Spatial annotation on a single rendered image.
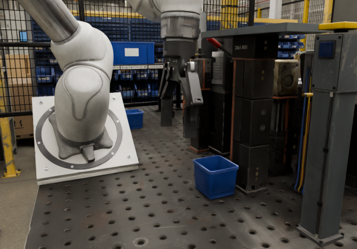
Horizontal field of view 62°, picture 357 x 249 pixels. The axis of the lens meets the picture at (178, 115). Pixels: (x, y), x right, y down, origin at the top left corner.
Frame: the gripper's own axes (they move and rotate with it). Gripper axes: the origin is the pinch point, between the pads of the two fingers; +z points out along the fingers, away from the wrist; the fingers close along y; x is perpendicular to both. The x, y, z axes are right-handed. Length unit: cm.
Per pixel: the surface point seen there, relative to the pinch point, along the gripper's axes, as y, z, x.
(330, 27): 22.6, -22.6, 21.4
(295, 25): 15.1, -23.8, 20.0
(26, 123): -321, 54, -46
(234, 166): -1.8, 12.8, 18.9
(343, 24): 25.3, -22.9, 21.4
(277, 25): 12.4, -23.8, 17.4
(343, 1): -193, -100, 304
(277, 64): -8.4, -16.3, 37.7
